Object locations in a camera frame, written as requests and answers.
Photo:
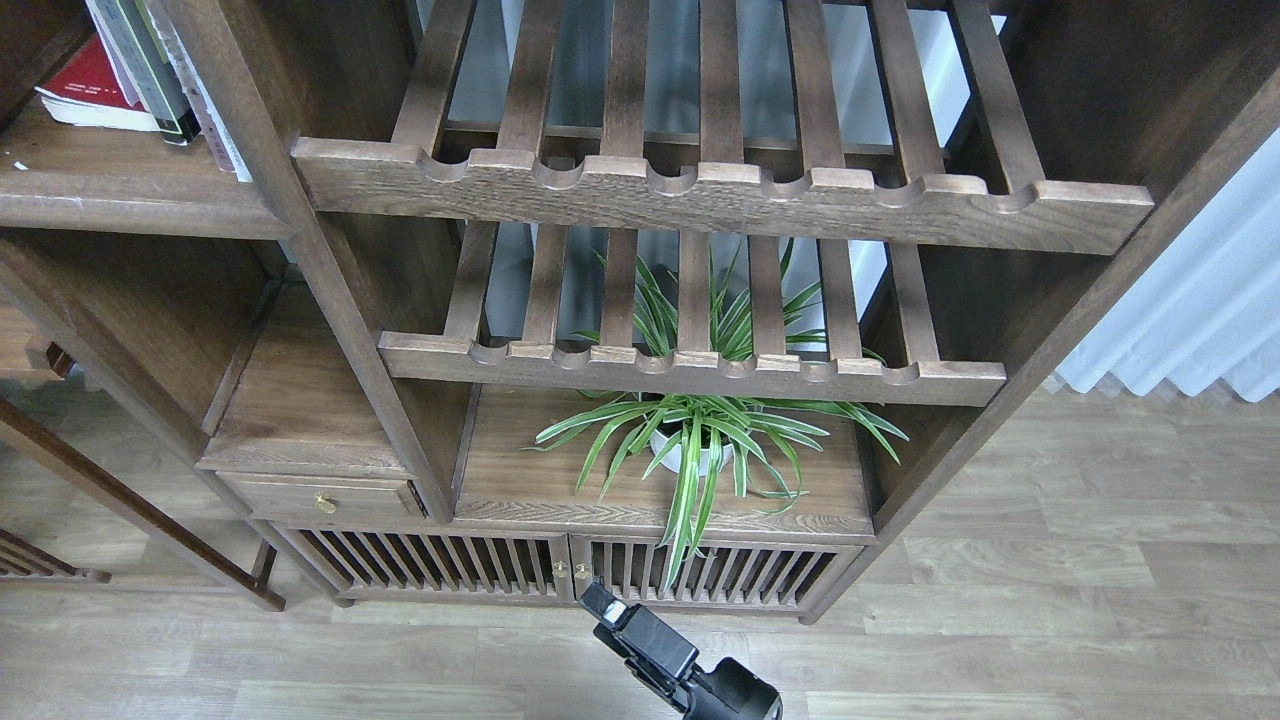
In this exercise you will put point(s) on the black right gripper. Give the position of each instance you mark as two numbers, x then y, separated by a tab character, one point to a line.
663	660

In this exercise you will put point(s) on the red cover book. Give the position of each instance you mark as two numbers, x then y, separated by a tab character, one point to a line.
86	92

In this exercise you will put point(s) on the green black cover book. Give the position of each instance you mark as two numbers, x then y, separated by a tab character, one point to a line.
148	66

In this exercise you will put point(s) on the pale purple white book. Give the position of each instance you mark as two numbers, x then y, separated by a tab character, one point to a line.
118	67

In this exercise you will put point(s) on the white plant pot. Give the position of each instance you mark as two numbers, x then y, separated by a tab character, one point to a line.
670	453

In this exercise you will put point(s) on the green spider plant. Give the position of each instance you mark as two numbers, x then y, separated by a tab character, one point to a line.
627	420

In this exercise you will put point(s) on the dark wooden bookshelf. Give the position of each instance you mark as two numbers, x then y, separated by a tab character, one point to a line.
1043	155

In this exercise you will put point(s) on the brass drawer knob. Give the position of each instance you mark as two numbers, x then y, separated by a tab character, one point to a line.
325	504

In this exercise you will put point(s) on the white curtain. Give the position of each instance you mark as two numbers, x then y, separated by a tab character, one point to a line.
1208	308

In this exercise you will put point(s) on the white book spine upright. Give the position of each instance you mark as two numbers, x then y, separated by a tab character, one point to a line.
221	145

